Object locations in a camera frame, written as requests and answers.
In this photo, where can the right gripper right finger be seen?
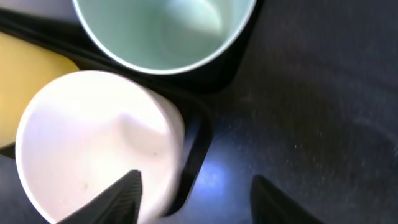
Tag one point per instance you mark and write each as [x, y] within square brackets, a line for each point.
[273, 205]

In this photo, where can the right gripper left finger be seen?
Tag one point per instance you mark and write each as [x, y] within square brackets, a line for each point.
[118, 202]

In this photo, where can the pink cup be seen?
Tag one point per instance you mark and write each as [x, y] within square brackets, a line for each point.
[93, 133]

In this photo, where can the black tray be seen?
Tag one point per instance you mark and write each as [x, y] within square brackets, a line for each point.
[199, 124]

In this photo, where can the yellow cup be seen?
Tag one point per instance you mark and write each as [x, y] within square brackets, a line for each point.
[28, 81]

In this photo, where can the green cup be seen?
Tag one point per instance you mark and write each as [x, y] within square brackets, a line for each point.
[161, 34]

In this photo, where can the grey cup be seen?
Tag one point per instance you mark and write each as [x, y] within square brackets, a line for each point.
[34, 7]

